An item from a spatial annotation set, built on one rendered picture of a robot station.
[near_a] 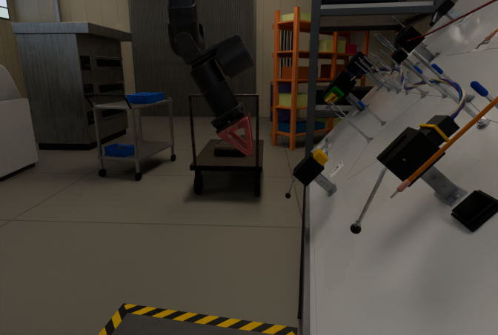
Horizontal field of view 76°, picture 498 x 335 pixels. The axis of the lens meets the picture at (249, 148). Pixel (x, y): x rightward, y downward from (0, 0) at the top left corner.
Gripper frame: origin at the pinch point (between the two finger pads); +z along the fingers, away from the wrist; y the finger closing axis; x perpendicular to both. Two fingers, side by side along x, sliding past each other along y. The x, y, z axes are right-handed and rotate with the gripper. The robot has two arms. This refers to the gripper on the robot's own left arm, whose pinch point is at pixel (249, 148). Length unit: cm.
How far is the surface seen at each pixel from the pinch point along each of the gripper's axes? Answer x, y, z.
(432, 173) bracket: -22.6, -28.6, 7.9
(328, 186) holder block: -11.0, 5.3, 18.1
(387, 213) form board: -16.9, -21.0, 14.9
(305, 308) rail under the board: 0.5, -25.4, 20.7
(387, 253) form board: -13.5, -28.7, 15.3
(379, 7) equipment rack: -60, 70, -11
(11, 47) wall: 513, 730, -371
